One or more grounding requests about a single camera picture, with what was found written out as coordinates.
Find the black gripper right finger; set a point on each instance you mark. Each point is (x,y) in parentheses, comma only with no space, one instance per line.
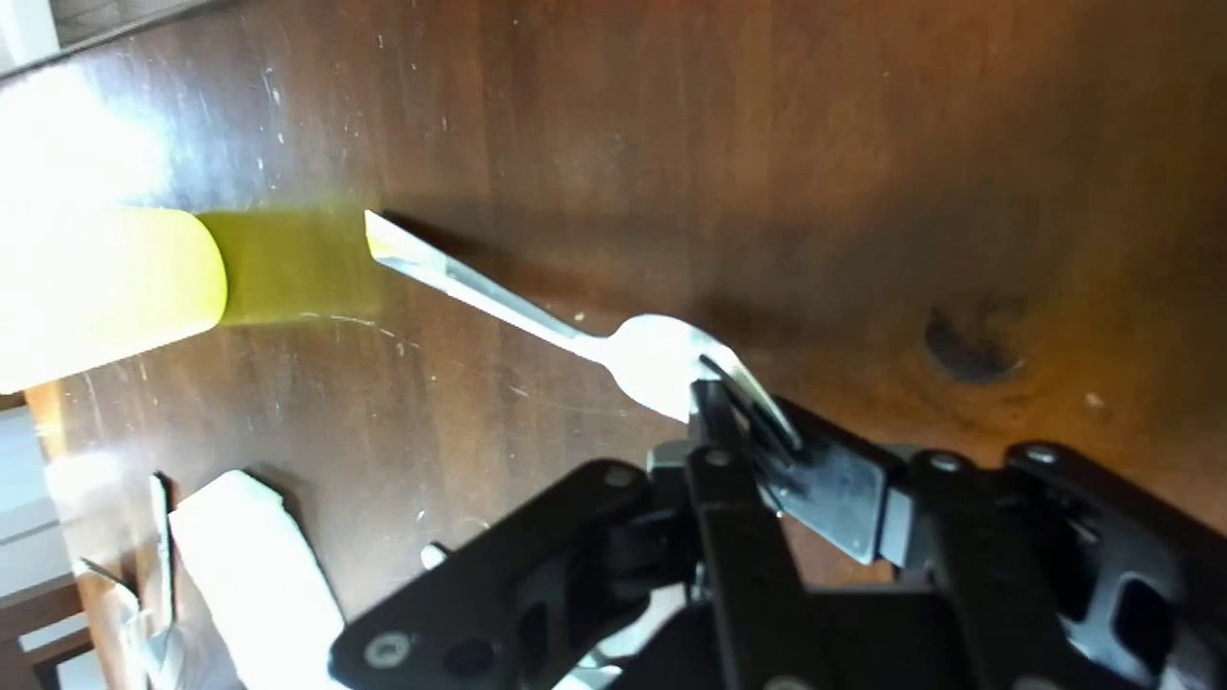
(1086,562)

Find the translucent green plastic cup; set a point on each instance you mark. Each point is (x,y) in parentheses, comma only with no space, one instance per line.
(126,294)

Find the white flat object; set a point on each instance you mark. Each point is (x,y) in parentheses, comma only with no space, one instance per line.
(243,578)

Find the silver metal fork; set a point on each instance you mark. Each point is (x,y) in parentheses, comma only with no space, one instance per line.
(510,302)

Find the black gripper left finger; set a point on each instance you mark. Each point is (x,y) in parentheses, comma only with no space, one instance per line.
(562,587)

